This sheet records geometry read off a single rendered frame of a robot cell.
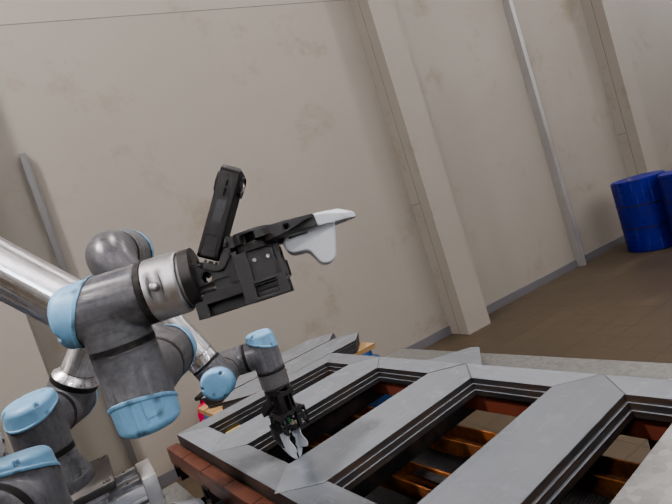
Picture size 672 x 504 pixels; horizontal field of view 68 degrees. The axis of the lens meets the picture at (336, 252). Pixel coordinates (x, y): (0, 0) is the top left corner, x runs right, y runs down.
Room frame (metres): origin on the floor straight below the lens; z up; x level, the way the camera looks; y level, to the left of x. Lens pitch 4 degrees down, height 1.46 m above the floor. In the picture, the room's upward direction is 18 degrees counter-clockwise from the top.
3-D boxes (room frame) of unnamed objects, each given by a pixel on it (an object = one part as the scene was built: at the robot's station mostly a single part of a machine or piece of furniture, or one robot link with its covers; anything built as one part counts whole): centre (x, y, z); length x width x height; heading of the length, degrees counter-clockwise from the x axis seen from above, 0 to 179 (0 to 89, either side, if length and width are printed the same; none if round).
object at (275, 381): (1.30, 0.26, 1.09); 0.08 x 0.08 x 0.05
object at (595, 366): (1.78, -0.39, 0.73); 1.20 x 0.26 x 0.03; 35
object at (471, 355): (1.90, -0.30, 0.77); 0.45 x 0.20 x 0.04; 35
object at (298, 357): (2.35, 0.40, 0.82); 0.80 x 0.40 x 0.06; 125
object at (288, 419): (1.29, 0.25, 1.01); 0.09 x 0.08 x 0.12; 35
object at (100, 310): (0.59, 0.28, 1.43); 0.11 x 0.08 x 0.09; 93
